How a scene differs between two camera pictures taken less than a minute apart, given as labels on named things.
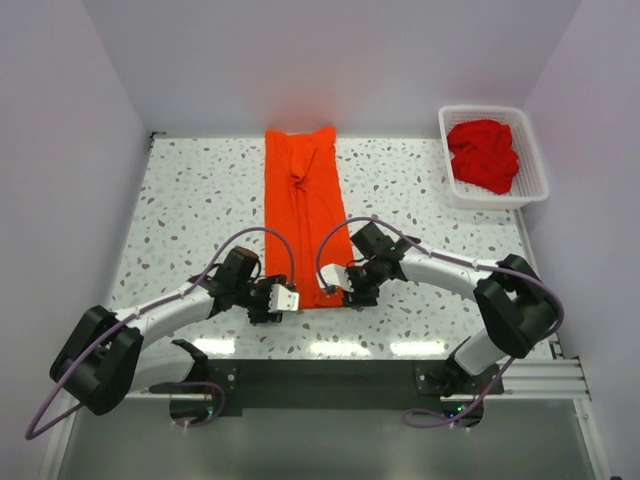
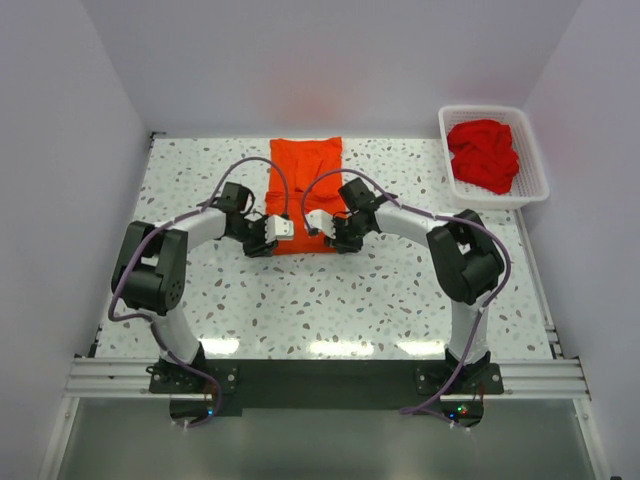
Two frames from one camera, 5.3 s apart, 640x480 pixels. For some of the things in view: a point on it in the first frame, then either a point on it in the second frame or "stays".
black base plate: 204,402 stays
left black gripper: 262,314 -> 261,248
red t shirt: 484,153 stays
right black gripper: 360,298 -> 343,246
